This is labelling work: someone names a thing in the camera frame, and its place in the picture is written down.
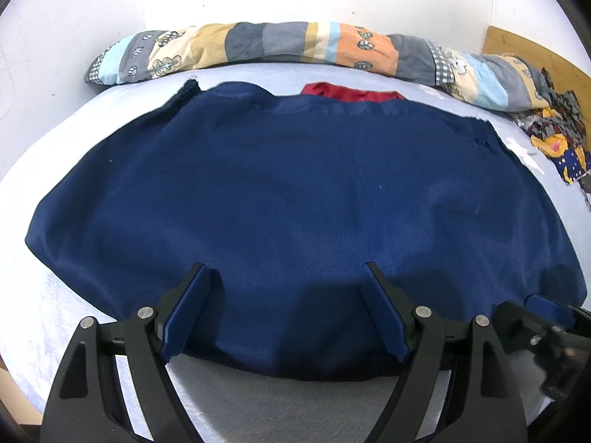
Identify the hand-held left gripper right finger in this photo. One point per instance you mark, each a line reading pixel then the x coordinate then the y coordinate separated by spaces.
pixel 385 314

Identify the navy jacket with red collar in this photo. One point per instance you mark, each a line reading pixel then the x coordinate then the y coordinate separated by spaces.
pixel 300 194

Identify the wooden board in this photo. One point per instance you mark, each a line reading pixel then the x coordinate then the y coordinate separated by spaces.
pixel 517 44

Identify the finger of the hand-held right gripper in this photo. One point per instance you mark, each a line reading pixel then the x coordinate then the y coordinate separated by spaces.
pixel 549 309
pixel 519 325

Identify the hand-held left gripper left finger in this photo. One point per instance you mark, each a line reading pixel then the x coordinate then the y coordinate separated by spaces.
pixel 184 314

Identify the patchwork long pillow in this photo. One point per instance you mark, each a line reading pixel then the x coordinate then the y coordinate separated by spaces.
pixel 277 39

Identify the colourful patterned cloth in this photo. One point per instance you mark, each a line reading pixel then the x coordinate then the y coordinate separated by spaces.
pixel 565 147

